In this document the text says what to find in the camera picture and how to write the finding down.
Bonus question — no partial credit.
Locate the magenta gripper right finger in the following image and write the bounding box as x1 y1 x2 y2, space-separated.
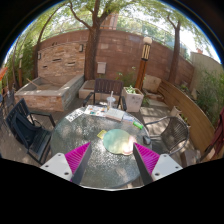
133 143 182 185

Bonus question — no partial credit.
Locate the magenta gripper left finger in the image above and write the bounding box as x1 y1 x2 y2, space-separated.
41 142 92 185

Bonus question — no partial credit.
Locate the metal mesh chair right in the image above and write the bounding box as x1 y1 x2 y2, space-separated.
146 116 189 155

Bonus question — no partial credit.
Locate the green marker pen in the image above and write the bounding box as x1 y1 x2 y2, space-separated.
133 121 143 130

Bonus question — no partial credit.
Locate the yellow sticky note pad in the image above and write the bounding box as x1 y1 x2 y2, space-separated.
97 130 107 139

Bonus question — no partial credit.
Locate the patterned paper sheet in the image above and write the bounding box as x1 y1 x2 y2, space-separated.
66 109 83 122

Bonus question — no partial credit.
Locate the black chair left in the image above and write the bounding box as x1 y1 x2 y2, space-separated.
6 98 56 165

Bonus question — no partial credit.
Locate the colourful magazine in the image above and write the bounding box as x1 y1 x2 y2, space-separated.
84 105 107 117

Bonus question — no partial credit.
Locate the curved wooden bench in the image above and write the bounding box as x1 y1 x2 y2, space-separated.
158 80 215 154

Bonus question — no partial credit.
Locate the open book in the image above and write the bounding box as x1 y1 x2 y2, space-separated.
106 108 125 121

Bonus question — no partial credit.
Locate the white square planter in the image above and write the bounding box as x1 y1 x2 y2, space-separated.
123 87 144 112

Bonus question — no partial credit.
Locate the stone raised planter bed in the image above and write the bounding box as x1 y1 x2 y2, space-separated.
15 75 84 112

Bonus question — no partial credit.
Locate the clear plastic cup with straw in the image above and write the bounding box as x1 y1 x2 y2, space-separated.
107 94 116 108

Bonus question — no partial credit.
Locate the dark chair behind table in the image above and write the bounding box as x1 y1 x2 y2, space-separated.
83 78 127 111

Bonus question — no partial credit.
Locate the right tree trunk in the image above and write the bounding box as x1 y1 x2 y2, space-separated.
167 14 181 84

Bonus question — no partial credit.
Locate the central tree trunk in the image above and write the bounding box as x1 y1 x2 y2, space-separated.
69 0 113 80

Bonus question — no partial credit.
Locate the wooden lamp post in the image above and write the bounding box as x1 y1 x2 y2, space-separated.
135 37 152 89

